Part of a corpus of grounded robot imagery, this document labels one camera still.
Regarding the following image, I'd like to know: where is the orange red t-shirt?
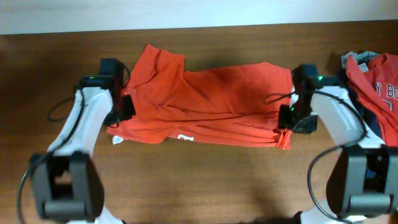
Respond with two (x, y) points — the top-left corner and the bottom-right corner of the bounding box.
(107, 45), (292, 149)

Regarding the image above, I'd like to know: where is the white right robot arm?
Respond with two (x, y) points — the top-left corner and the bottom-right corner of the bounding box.
(278, 64), (397, 224)

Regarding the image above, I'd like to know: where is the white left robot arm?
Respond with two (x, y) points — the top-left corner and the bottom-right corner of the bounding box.
(22, 58), (136, 223)

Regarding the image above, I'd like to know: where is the navy blue garment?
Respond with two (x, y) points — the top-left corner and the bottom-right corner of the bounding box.
(337, 68), (383, 139)

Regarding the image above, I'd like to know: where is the red printed t-shirt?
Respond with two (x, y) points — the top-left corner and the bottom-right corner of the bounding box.
(345, 53), (397, 146)

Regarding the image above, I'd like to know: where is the grey garment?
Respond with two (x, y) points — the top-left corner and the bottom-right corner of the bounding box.
(341, 51), (379, 72)

